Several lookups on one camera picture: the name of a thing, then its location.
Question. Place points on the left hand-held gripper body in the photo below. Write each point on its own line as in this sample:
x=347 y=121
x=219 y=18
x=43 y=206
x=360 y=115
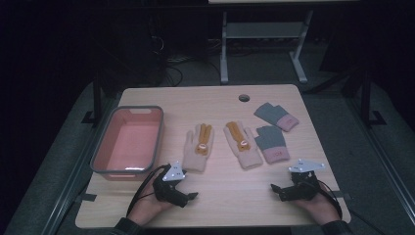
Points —
x=168 y=186

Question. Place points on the person's left hand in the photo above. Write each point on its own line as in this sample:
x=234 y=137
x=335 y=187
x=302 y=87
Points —
x=148 y=205

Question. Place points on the person's right hand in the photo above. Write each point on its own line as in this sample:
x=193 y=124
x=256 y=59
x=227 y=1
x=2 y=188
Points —
x=319 y=207

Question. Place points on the white metal stand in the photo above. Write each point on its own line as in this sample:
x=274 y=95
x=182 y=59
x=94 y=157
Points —
x=264 y=31

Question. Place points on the beige glove with orange print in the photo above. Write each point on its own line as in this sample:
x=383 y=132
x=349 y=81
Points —
x=197 y=148
x=243 y=147

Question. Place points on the black metal stand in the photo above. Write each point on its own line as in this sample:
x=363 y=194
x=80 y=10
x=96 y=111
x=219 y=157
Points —
x=97 y=98
x=367 y=98

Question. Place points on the pink basin with grey rim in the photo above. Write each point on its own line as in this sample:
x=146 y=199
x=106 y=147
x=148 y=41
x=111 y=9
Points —
x=130 y=143

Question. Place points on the grey glove with pink cuff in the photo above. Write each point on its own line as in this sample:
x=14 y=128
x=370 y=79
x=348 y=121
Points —
x=272 y=143
x=275 y=116

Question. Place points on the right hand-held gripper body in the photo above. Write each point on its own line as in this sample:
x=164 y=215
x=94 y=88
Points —
x=303 y=187

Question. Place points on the grey tape strip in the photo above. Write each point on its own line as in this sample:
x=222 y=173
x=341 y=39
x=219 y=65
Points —
x=86 y=197
x=342 y=196

